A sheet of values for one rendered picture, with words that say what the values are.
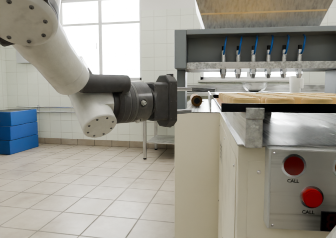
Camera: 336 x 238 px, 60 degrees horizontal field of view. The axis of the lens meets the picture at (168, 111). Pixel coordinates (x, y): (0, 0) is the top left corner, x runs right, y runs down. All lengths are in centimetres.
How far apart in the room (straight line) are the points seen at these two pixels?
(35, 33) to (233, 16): 103
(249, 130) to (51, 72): 33
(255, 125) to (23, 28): 37
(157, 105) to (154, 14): 400
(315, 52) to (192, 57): 51
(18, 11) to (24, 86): 514
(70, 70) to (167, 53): 401
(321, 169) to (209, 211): 84
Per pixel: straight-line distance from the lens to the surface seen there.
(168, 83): 66
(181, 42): 124
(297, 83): 386
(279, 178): 54
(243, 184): 56
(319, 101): 56
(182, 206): 133
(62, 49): 46
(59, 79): 49
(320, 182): 56
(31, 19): 36
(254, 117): 50
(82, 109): 55
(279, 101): 54
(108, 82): 55
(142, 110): 60
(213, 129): 123
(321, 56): 139
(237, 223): 59
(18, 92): 557
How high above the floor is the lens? 94
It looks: 5 degrees down
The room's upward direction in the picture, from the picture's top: straight up
